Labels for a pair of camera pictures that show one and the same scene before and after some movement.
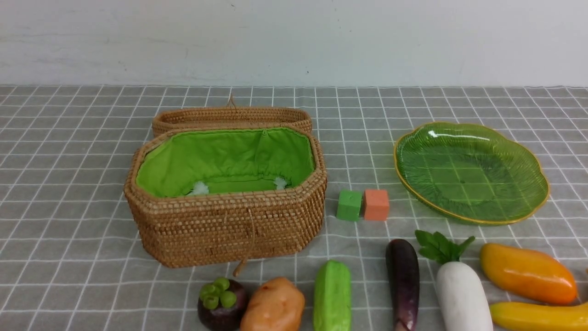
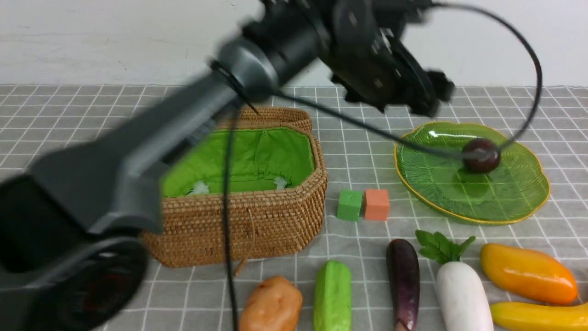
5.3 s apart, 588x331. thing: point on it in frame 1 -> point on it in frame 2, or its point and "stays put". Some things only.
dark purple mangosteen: (221, 305) -> (480, 155)
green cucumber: (332, 308) stays put
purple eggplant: (403, 259) stays put
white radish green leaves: (461, 305) stays put
